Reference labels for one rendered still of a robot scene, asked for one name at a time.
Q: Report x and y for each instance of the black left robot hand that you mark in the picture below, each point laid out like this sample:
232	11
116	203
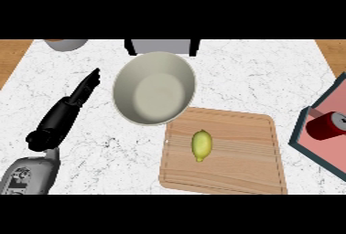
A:
58	119

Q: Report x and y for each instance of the small grey bowl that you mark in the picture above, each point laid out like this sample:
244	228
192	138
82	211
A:
65	44

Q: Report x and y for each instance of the pink box with teal rim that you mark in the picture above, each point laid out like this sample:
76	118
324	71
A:
324	149

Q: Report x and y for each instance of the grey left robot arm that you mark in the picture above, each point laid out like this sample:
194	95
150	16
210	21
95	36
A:
28	175

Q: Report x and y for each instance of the large white bowl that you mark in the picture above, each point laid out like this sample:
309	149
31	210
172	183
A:
154	89

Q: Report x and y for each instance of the red can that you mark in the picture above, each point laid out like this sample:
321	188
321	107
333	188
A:
326	126

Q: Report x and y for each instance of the wooden cutting board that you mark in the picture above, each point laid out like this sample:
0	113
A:
225	152

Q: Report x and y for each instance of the yellow lemon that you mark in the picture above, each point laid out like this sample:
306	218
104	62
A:
201	145

